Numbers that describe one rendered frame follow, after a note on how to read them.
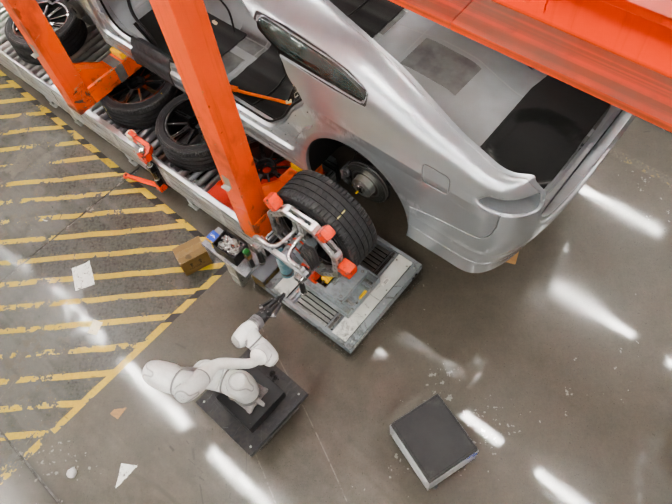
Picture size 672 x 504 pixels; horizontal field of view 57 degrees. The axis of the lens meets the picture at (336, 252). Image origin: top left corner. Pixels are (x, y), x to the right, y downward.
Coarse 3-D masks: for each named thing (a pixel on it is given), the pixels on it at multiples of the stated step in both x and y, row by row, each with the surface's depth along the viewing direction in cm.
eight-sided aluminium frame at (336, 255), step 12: (288, 204) 357; (276, 216) 368; (288, 216) 356; (300, 216) 354; (276, 228) 386; (312, 228) 347; (336, 252) 354; (324, 264) 393; (336, 264) 359; (336, 276) 374
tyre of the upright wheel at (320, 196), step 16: (304, 176) 363; (320, 176) 358; (288, 192) 358; (304, 192) 353; (320, 192) 352; (336, 192) 353; (304, 208) 352; (320, 208) 347; (336, 208) 349; (352, 208) 352; (336, 224) 348; (352, 224) 352; (368, 224) 359; (336, 240) 355; (352, 240) 355; (368, 240) 364; (352, 256) 359
